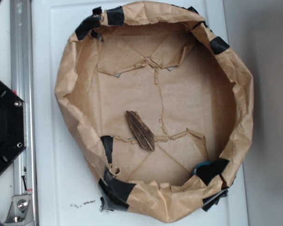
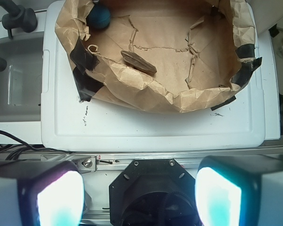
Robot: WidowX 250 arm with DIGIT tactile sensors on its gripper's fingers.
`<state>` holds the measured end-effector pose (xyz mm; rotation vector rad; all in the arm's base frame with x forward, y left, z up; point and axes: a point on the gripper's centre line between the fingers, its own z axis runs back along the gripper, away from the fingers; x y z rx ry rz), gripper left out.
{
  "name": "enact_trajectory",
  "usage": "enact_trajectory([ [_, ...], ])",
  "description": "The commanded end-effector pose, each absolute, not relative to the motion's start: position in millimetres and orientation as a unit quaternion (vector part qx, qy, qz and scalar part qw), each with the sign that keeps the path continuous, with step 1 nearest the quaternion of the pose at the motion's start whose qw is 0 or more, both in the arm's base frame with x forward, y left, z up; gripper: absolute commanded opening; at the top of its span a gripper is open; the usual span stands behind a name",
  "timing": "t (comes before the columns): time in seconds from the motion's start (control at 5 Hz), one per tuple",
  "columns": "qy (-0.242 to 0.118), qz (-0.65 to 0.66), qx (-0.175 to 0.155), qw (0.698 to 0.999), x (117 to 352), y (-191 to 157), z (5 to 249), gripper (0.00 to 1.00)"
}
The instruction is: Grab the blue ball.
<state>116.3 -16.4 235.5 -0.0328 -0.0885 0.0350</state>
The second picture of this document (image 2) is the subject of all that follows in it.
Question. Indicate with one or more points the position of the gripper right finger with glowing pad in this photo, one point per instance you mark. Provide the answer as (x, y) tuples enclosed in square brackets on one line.
[(240, 190)]

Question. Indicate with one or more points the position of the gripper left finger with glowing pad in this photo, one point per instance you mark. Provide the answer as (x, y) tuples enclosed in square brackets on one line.
[(40, 193)]

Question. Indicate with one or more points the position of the blue ball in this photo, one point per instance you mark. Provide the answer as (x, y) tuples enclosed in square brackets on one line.
[(99, 17)]

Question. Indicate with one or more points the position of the white toy sink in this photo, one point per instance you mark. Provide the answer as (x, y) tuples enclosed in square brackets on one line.
[(21, 82)]

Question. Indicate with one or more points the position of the brown wood bark piece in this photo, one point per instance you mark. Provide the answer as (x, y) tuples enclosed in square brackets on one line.
[(138, 62)]

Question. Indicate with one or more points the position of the black toy faucet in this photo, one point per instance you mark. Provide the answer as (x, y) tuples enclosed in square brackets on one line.
[(18, 17)]

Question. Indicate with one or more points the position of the metal corner bracket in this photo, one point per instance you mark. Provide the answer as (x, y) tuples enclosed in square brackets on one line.
[(86, 165)]

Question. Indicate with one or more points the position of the aluminium extrusion rail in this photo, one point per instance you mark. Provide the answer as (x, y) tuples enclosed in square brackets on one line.
[(119, 161)]

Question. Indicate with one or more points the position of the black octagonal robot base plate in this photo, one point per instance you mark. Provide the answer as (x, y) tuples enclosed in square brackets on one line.
[(153, 193)]

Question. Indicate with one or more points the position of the brown paper bag enclosure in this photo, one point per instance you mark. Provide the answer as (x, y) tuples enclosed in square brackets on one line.
[(203, 50)]

